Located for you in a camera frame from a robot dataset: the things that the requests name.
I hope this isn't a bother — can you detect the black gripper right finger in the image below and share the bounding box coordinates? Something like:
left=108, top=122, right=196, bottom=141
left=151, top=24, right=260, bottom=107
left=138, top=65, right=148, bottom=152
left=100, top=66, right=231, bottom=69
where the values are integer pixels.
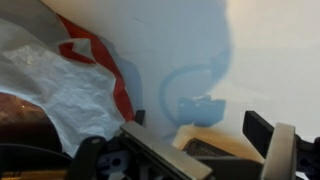
left=242, top=110, right=320, bottom=180

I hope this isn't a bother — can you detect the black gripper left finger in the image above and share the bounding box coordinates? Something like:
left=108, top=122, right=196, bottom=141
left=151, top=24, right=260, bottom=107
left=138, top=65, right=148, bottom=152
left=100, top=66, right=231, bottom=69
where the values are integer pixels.
left=66, top=109, right=214, bottom=180

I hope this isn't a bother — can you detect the white red plastic bag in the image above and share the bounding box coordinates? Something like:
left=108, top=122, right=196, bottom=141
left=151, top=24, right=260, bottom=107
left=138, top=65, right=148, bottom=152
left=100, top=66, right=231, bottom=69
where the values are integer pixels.
left=0, top=0, right=146, bottom=158

